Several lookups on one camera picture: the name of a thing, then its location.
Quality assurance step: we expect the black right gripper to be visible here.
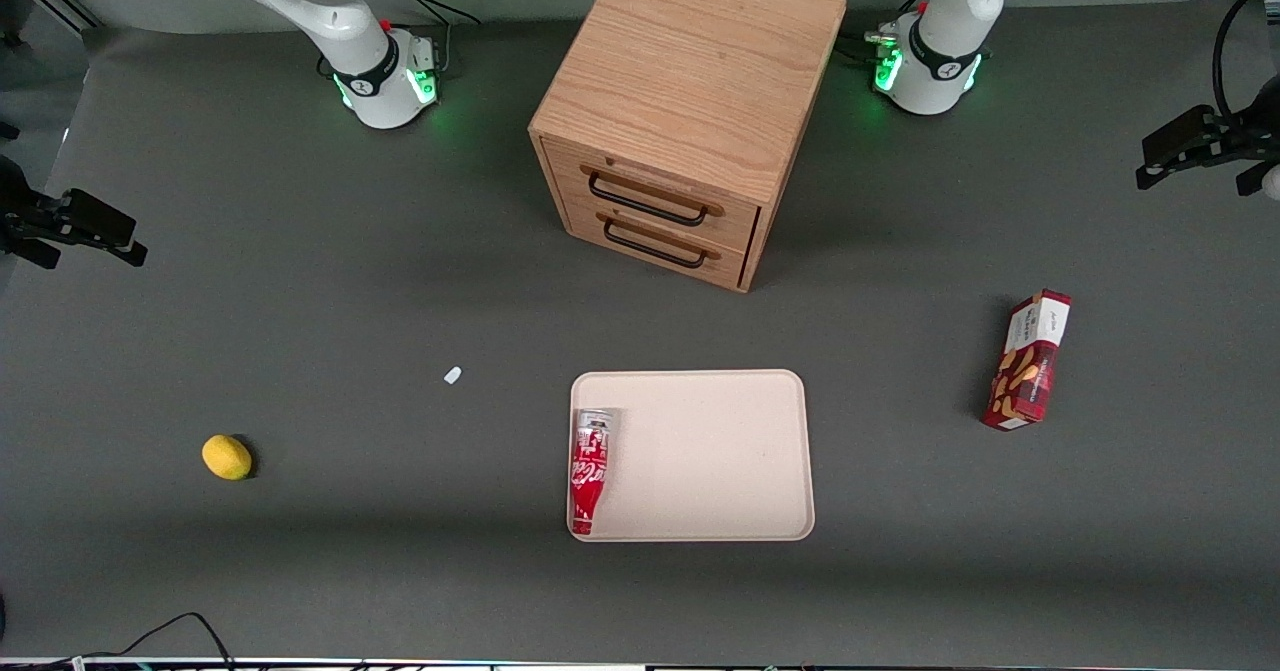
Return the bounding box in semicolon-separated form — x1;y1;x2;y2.
0;156;149;271

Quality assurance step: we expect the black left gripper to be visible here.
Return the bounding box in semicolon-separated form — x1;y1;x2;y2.
1135;73;1280;198

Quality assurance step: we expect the red cookie box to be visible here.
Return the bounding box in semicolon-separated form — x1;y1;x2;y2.
981;289;1073;433

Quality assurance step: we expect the beige plastic tray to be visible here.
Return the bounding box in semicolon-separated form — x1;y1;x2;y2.
568;369;816;543

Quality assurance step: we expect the yellow lemon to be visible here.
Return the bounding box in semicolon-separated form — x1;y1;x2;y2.
201;434;254;482

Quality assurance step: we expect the wooden drawer front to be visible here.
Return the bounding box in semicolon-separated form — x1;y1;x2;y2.
541;137;763;252
562;197;753;289

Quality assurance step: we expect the wooden drawer cabinet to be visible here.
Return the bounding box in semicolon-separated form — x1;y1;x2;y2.
528;0;848;295

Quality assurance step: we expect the red cola bottle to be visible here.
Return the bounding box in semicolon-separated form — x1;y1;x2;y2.
569;408;621;537

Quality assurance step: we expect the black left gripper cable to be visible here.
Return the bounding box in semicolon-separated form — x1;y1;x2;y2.
1211;0;1280;134

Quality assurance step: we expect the black left arm base cable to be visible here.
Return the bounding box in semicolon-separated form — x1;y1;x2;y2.
838;0;935;67

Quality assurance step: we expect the black arm base cable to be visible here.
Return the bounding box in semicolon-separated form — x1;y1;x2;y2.
382;0;482;72
838;0;935;67

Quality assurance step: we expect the black cable loop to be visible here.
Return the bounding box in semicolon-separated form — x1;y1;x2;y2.
0;611;238;670

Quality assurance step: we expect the black right arm base cable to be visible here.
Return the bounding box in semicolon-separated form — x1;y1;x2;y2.
382;0;482;72

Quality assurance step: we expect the black metal drawer handle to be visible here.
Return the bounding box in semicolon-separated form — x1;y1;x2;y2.
602;218;709;271
587;171;710;228

